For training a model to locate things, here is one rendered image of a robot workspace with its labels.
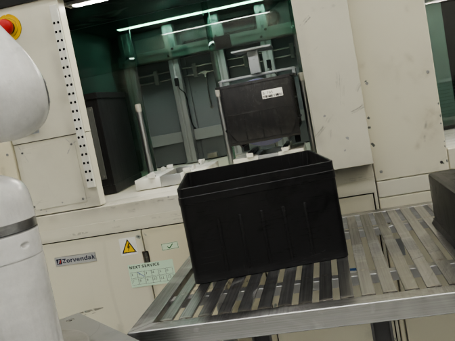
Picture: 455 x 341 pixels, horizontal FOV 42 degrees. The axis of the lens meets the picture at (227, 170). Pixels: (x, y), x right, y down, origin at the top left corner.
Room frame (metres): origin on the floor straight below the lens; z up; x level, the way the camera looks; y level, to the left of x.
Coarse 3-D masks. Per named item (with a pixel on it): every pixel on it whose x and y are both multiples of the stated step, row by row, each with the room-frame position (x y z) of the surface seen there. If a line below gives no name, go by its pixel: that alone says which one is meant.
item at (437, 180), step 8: (432, 176) 1.09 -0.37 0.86; (440, 176) 1.07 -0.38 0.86; (448, 176) 1.06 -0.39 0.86; (432, 184) 1.09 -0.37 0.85; (440, 184) 1.01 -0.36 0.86; (448, 184) 0.98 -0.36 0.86; (432, 192) 1.10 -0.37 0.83; (440, 192) 1.02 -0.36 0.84; (448, 192) 0.95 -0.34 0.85; (432, 200) 1.12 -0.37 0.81; (440, 200) 1.03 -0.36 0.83; (448, 200) 0.96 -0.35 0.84; (440, 208) 1.04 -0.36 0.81; (448, 208) 0.97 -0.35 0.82; (440, 216) 1.05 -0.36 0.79; (448, 216) 0.98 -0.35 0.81; (440, 224) 1.07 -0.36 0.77; (448, 224) 0.99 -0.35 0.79; (440, 232) 1.06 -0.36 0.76; (448, 232) 1.00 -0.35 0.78; (448, 240) 0.99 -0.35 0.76
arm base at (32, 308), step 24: (0, 240) 0.75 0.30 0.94; (24, 240) 0.77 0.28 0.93; (0, 264) 0.74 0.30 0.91; (24, 264) 0.76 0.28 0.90; (0, 288) 0.74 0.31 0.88; (24, 288) 0.75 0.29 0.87; (48, 288) 0.79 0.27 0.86; (0, 312) 0.74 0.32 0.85; (24, 312) 0.75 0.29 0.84; (48, 312) 0.78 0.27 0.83; (0, 336) 0.74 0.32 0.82; (24, 336) 0.75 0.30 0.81; (48, 336) 0.77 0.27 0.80; (72, 336) 0.84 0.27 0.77
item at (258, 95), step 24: (264, 48) 1.83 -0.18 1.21; (264, 72) 1.83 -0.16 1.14; (240, 96) 1.75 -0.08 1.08; (264, 96) 1.74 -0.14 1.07; (288, 96) 1.73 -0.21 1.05; (240, 120) 1.75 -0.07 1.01; (264, 120) 1.74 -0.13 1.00; (288, 120) 1.73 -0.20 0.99; (240, 144) 1.75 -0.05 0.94; (288, 144) 1.86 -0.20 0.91
